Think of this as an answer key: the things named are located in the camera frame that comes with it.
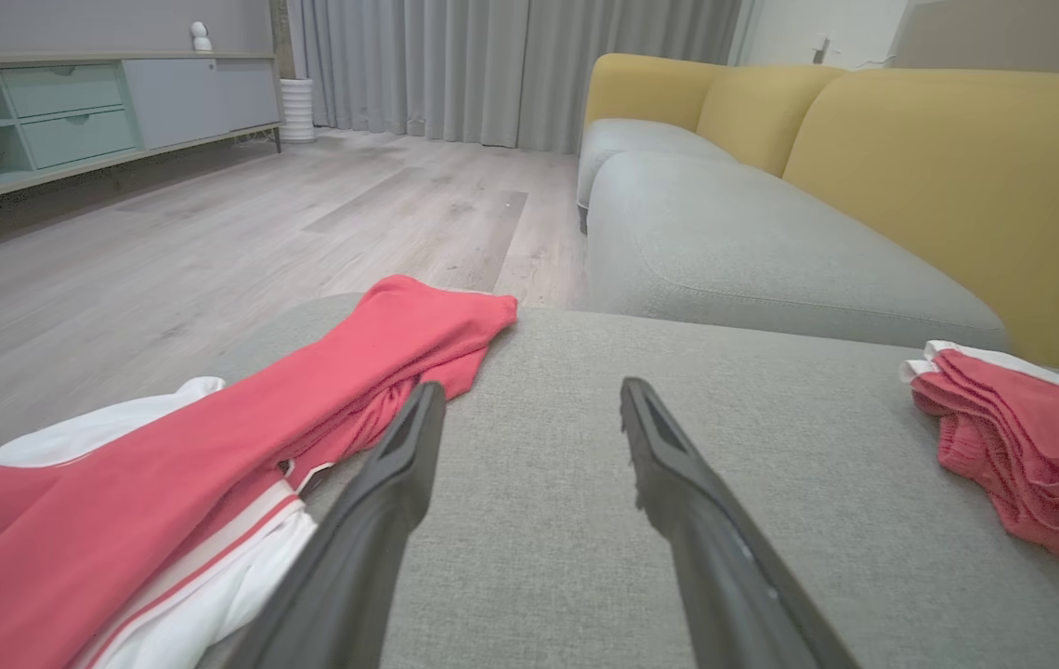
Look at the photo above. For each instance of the grey curtain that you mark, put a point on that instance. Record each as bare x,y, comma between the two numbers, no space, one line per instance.
492,65

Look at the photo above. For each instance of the grey sofa seat cushion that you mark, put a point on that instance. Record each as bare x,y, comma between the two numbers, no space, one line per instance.
752,251
632,139

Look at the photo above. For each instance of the red shorts with white trim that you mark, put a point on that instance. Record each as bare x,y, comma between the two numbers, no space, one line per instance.
1031,455

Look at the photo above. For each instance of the white wall socket plug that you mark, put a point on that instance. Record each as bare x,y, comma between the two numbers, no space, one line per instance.
822,48

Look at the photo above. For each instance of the brown wooden post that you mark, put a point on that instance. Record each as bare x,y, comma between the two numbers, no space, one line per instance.
281,37

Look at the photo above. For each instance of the red Bulls 23 jersey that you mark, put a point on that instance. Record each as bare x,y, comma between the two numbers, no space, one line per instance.
214,446

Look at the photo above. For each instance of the small white figurine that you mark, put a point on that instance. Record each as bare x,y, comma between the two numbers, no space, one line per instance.
201,37

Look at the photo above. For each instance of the pale green cabinet drawer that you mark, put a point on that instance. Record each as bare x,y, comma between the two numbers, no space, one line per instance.
79,137
60,90

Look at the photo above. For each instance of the yellow and grey sofa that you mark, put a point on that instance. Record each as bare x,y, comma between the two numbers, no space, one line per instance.
539,446

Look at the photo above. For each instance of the yellow sofa backrest cushion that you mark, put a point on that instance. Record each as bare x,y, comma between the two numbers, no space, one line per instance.
975,195
646,88
762,111

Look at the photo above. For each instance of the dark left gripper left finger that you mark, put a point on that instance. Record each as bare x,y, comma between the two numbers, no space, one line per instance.
362,557

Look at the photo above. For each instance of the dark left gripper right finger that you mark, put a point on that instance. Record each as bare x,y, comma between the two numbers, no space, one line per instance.
725,576

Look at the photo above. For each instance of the grey green media cabinet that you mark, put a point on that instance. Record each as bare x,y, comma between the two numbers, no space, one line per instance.
186,98

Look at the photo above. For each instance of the white ribbed floor pot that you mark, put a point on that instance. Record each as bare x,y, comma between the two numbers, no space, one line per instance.
298,111

